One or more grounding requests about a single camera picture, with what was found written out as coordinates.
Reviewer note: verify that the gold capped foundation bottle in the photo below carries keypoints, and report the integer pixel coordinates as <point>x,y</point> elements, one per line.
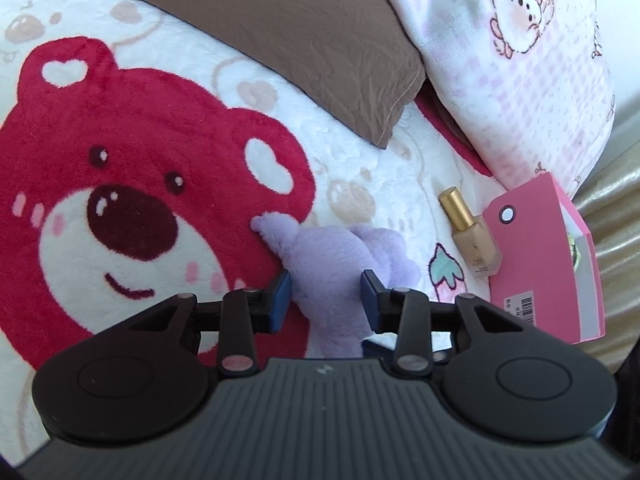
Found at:
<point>472,240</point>

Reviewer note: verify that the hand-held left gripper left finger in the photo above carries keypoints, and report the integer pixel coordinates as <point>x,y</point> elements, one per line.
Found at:
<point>281,302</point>

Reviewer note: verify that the gold shiny fabric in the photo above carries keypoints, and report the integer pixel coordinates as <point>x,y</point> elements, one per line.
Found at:
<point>620,210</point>

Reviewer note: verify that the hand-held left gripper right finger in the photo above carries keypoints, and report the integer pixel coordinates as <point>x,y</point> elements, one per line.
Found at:
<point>370,302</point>

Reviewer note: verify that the pink box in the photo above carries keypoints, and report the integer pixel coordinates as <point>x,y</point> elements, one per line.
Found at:
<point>535,260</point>

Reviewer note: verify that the pink white checked pillow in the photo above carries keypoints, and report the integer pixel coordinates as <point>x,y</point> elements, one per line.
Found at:
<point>525,85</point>

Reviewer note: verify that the red bear printed blanket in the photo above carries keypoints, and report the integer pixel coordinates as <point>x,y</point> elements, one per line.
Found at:
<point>125,110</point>

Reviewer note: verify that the purple plush toy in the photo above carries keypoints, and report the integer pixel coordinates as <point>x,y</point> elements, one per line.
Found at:
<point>325,265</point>

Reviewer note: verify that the brown pillow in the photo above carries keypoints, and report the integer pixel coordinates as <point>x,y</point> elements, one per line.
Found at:
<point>275,25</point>

